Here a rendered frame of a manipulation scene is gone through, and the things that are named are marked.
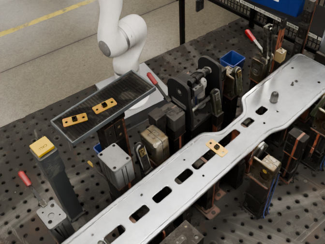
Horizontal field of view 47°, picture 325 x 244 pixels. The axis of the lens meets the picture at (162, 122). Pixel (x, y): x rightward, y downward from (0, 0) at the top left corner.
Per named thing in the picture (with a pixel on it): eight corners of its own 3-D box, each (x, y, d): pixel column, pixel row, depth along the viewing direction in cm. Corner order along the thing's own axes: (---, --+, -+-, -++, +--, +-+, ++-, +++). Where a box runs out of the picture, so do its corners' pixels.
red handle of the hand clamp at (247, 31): (266, 61, 158) (243, 30, 158) (263, 63, 160) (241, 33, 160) (273, 56, 160) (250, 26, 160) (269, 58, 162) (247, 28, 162)
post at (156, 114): (162, 179, 166) (156, 120, 136) (154, 173, 169) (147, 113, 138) (170, 173, 168) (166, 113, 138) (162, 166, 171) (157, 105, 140)
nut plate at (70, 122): (64, 127, 128) (63, 125, 127) (62, 119, 130) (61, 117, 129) (88, 120, 129) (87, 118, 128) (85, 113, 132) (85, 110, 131)
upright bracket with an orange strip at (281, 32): (265, 104, 192) (283, 21, 154) (262, 103, 192) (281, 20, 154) (268, 101, 193) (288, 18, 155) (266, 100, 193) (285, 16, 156)
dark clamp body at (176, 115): (177, 183, 165) (174, 127, 136) (156, 165, 171) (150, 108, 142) (194, 169, 169) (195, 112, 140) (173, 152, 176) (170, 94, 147)
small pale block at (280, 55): (268, 111, 188) (282, 54, 161) (262, 108, 190) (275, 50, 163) (273, 108, 190) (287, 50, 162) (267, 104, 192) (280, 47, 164)
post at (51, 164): (71, 223, 155) (39, 162, 121) (61, 211, 159) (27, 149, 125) (86, 211, 158) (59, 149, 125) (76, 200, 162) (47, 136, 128)
